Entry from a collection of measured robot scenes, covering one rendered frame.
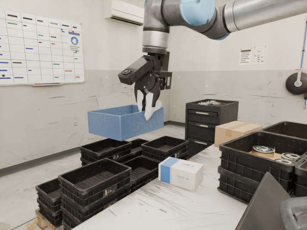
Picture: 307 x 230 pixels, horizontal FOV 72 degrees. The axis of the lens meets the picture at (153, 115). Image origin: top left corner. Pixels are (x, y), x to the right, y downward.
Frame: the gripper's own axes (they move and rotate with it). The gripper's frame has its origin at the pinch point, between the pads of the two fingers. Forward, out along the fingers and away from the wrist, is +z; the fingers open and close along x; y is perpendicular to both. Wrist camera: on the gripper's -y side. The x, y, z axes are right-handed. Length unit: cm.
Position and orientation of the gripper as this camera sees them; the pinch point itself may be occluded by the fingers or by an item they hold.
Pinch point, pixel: (144, 116)
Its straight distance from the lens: 64.0
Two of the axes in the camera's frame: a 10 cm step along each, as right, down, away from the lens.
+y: 6.5, -1.4, 7.4
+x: -7.5, -2.4, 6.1
